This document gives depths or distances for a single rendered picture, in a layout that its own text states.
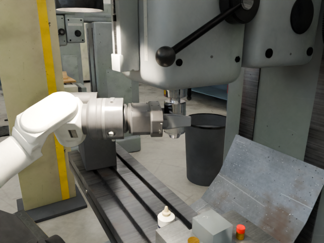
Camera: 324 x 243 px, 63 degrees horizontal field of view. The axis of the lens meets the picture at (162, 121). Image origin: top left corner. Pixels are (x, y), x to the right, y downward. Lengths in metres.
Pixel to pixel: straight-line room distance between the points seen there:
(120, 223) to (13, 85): 1.62
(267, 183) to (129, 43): 0.59
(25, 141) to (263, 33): 0.47
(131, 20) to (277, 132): 0.56
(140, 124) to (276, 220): 0.49
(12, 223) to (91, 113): 1.04
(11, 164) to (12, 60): 1.68
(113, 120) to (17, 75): 1.71
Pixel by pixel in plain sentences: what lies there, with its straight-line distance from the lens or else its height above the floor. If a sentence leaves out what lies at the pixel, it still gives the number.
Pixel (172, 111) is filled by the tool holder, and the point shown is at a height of 1.25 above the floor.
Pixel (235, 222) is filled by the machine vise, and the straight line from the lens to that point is 0.69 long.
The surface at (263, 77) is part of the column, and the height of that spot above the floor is 1.28.
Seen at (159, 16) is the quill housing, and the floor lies 1.43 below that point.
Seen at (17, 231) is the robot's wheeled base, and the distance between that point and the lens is 1.45.
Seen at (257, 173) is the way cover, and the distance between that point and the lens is 0.89.
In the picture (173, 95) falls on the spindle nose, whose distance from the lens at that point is 0.54.
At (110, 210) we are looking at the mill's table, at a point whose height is 0.91.
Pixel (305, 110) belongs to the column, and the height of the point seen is 1.21.
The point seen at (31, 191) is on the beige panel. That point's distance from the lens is 2.49.
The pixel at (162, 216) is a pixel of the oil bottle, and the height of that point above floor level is 1.00.
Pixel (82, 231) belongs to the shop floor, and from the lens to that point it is 2.25.
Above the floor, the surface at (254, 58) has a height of 1.36.
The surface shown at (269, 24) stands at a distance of 0.55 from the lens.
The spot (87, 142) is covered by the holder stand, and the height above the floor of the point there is 1.03.
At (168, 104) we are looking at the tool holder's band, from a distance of 0.55.
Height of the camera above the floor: 1.40
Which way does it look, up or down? 18 degrees down
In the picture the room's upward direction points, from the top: straight up
